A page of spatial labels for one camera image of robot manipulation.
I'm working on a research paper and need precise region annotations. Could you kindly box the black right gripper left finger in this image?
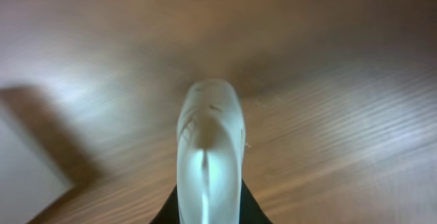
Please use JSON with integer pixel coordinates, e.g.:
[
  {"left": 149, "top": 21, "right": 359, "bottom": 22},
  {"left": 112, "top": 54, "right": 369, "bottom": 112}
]
[{"left": 150, "top": 186, "right": 180, "bottom": 224}]

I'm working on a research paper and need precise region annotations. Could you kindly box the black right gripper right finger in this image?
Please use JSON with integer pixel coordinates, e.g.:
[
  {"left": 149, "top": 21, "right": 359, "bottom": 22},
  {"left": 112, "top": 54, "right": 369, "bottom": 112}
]
[{"left": 239, "top": 181, "right": 272, "bottom": 224}]

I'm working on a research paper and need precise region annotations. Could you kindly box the white lotion tube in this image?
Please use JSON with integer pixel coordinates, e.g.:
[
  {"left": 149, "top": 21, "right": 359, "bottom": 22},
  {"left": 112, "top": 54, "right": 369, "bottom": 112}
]
[{"left": 177, "top": 79, "right": 246, "bottom": 224}]

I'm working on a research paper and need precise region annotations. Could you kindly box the white cardboard box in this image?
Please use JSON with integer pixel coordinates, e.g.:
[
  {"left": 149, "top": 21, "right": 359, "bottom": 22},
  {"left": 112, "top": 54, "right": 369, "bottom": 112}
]
[{"left": 1, "top": 85, "right": 103, "bottom": 223}]

